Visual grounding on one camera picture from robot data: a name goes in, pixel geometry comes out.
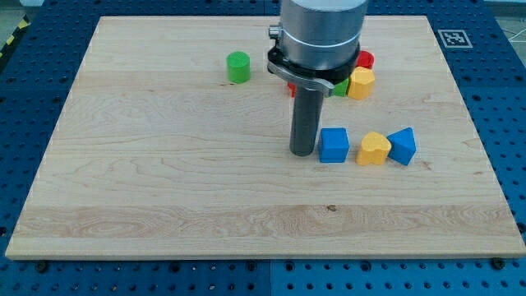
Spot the black mounting clamp ring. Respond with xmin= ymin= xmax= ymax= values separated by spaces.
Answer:
xmin=267 ymin=24 xmax=360 ymax=96

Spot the blue cube block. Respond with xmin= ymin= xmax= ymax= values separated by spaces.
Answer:
xmin=318 ymin=127 xmax=350 ymax=163

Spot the yellow heart block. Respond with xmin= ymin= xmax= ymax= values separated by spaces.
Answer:
xmin=355 ymin=132 xmax=392 ymax=166

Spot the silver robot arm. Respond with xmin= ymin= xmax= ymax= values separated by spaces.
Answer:
xmin=267 ymin=0 xmax=369 ymax=156

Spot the red block behind rod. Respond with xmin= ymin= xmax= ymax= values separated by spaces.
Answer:
xmin=287 ymin=82 xmax=296 ymax=98

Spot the dark grey cylindrical pointer rod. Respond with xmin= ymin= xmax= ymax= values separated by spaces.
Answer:
xmin=289 ymin=86 xmax=324 ymax=156

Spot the wooden board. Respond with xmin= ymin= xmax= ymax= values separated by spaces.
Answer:
xmin=6 ymin=16 xmax=525 ymax=260

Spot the green block behind arm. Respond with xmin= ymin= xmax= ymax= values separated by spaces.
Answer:
xmin=333 ymin=78 xmax=349 ymax=97

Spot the red cylinder block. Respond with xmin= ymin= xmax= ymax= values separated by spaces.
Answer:
xmin=356 ymin=50 xmax=375 ymax=69

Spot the fiducial marker tag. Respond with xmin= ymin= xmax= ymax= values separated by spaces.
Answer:
xmin=438 ymin=29 xmax=473 ymax=49

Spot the blue triangular block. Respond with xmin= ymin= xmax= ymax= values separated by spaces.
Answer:
xmin=387 ymin=127 xmax=417 ymax=165

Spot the yellow hexagon block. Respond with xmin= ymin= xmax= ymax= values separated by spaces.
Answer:
xmin=347 ymin=67 xmax=376 ymax=100

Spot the green cylinder block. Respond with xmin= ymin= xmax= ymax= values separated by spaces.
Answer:
xmin=226 ymin=51 xmax=251 ymax=84

